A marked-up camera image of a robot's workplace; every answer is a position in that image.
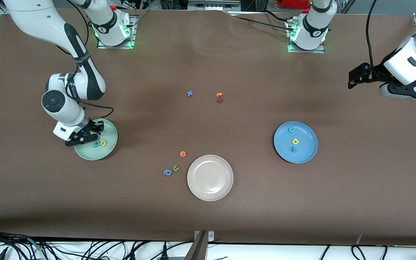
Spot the blue plate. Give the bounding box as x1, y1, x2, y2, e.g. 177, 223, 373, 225
273, 121, 318, 164

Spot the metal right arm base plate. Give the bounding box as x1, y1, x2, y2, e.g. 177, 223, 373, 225
97, 16, 137, 49

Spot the metal table edge bracket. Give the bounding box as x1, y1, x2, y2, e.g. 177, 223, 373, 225
185, 230, 216, 260

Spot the grey power strip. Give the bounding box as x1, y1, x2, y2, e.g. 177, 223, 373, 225
187, 0, 242, 11

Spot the black looped cable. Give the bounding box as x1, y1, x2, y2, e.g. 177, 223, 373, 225
351, 245, 367, 260

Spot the red box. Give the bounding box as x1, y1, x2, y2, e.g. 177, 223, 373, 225
281, 0, 310, 9

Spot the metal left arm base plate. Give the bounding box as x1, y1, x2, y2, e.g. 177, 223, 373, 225
287, 18, 326, 54

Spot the black cable on tabletop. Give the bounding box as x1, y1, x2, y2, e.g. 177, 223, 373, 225
230, 10, 295, 31

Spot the green plate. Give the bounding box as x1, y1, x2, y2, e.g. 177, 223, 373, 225
74, 118, 118, 161

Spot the beige plate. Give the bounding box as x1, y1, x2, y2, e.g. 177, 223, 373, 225
187, 155, 234, 202

